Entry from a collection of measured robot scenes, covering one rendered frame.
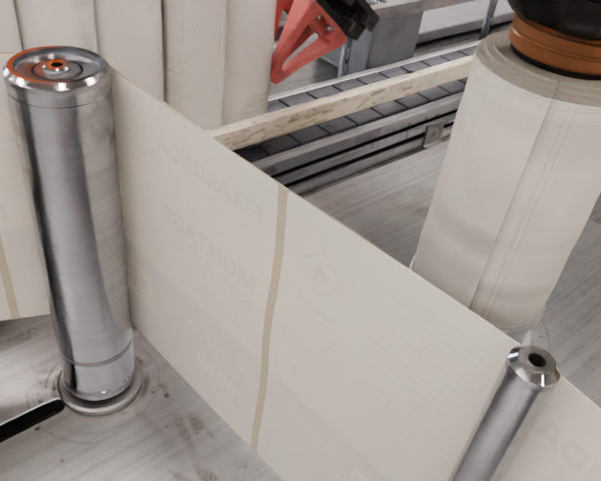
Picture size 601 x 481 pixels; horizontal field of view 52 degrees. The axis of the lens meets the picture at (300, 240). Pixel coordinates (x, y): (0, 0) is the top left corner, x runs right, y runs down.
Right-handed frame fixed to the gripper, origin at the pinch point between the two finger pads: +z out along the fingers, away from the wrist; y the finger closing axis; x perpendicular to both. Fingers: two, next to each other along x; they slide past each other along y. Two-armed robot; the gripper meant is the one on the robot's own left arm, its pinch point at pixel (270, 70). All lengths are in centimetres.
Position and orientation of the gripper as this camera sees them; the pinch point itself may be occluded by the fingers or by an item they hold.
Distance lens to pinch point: 58.8
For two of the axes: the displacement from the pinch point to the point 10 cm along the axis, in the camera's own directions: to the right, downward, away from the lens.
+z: -5.6, 8.2, 1.3
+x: 5.2, 2.2, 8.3
